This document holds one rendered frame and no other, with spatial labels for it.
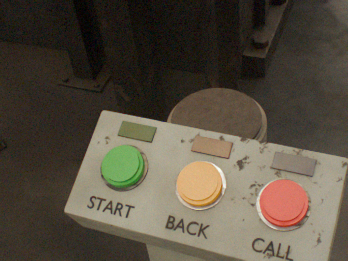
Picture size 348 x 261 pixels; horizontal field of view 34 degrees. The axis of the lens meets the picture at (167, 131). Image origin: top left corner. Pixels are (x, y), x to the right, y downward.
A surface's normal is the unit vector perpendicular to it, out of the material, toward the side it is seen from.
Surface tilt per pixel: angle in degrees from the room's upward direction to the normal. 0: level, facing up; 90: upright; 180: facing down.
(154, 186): 20
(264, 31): 0
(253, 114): 0
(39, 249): 0
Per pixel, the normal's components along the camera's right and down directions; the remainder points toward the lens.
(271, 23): -0.11, -0.69
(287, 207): -0.22, -0.41
